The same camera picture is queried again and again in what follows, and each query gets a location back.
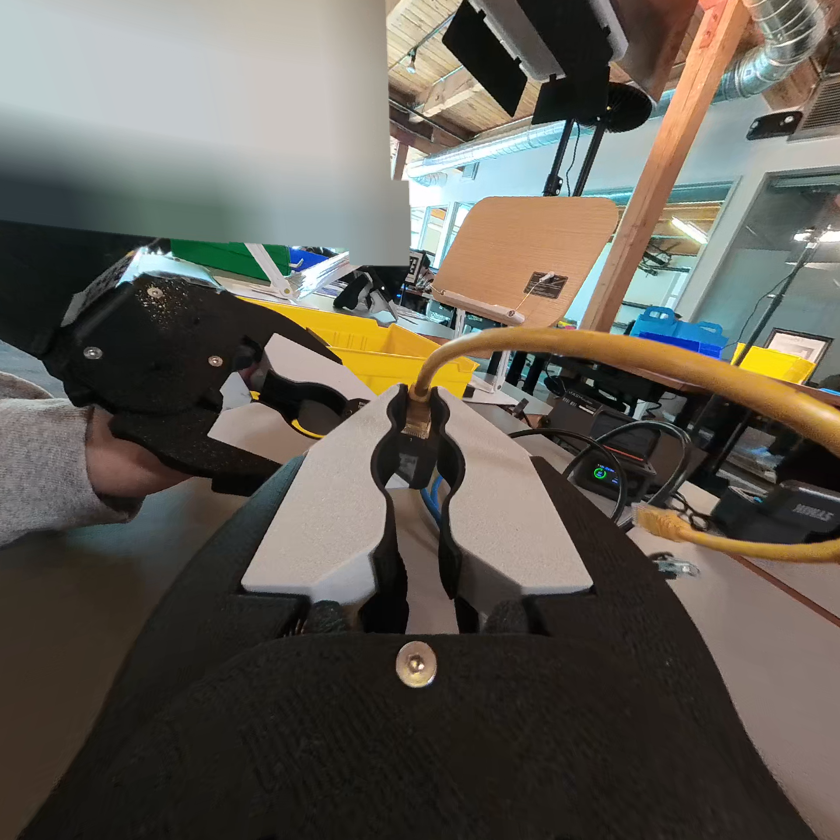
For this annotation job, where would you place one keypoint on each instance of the small yellow plastic bin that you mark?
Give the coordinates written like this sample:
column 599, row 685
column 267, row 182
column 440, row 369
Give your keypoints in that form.
column 774, row 364

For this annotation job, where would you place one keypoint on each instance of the wall air vent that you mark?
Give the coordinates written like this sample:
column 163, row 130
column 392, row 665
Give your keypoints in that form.
column 827, row 108

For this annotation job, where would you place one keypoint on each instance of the person's left forearm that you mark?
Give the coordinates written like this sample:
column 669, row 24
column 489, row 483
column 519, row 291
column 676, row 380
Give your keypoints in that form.
column 39, row 453

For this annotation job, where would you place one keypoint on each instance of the stack of blue bins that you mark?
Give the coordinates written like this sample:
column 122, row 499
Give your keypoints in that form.
column 676, row 331

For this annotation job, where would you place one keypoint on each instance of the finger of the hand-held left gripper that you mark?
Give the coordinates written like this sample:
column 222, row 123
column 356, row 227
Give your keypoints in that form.
column 256, row 430
column 308, row 364

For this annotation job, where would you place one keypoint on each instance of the black ethernet adapter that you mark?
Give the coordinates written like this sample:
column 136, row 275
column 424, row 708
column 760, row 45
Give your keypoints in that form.
column 410, row 463

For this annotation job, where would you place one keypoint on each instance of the wooden book stand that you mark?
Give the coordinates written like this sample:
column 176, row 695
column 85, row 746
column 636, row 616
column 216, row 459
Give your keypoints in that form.
column 525, row 249

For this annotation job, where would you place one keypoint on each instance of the black wall speaker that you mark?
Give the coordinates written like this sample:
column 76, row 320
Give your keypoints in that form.
column 774, row 124

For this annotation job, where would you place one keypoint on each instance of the black framed picture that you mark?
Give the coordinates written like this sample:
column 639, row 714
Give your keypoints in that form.
column 797, row 341

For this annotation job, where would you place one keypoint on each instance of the clear ethernet plug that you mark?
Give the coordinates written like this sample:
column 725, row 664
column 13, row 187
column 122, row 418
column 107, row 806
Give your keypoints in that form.
column 679, row 565

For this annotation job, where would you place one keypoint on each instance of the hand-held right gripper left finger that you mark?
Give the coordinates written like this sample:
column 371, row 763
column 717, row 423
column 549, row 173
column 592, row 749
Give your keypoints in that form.
column 315, row 505

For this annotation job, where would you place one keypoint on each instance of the white plastic stand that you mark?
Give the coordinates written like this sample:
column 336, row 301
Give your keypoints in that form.
column 279, row 279

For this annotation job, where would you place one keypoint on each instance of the silver flexible duct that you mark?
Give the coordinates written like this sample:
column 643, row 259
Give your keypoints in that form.
column 768, row 52

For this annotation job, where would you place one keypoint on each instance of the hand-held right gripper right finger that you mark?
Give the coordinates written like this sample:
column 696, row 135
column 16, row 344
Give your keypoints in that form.
column 518, row 518

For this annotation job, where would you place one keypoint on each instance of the wooden post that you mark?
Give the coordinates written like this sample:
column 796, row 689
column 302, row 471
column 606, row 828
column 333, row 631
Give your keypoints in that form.
column 663, row 170

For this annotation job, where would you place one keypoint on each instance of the studio light panel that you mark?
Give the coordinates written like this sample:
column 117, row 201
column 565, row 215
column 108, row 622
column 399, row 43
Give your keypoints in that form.
column 558, row 33

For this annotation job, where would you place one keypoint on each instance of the black light stand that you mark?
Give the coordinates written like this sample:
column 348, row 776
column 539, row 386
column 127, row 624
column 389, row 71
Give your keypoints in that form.
column 558, row 164

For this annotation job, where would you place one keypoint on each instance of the small blue bin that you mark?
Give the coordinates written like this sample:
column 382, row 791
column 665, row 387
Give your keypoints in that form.
column 308, row 258

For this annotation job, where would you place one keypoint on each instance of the large yellow plastic bin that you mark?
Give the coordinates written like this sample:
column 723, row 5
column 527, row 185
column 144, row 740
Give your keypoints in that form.
column 380, row 358

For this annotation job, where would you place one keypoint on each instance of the green plastic bin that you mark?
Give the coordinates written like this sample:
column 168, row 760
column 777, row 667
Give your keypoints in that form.
column 216, row 257

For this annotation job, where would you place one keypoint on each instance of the black tool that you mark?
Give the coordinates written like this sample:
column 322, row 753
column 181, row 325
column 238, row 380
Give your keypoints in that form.
column 354, row 292

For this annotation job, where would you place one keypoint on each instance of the black power bank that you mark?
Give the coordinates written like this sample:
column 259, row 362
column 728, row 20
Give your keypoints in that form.
column 607, row 489

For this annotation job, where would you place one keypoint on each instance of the silver spiral duct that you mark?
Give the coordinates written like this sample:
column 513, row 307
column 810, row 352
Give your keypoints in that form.
column 479, row 148

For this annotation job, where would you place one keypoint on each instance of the person's left hand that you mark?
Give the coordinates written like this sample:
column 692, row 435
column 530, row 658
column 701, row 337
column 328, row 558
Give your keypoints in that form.
column 124, row 459

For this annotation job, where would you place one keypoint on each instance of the black box red stripe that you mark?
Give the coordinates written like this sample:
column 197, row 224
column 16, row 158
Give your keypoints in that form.
column 630, row 430

